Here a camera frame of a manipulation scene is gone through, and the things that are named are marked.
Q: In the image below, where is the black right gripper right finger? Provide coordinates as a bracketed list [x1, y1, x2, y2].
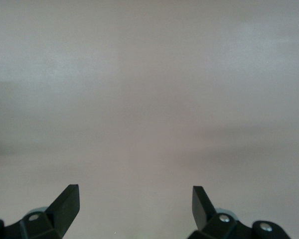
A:
[188, 185, 290, 239]

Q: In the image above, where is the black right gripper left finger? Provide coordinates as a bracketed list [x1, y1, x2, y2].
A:
[0, 184, 81, 239]

